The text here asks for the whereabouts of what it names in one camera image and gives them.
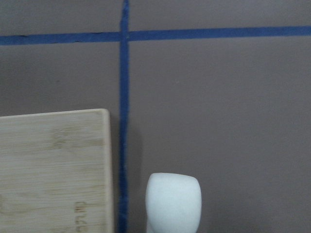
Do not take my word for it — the white steamed bun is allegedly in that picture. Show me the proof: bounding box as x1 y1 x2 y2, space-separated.
145 173 202 233

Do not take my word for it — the bamboo wooden tray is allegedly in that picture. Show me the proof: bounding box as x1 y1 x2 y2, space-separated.
0 109 114 233

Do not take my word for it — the crossing blue tape strip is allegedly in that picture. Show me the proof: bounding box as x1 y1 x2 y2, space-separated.
118 0 129 233

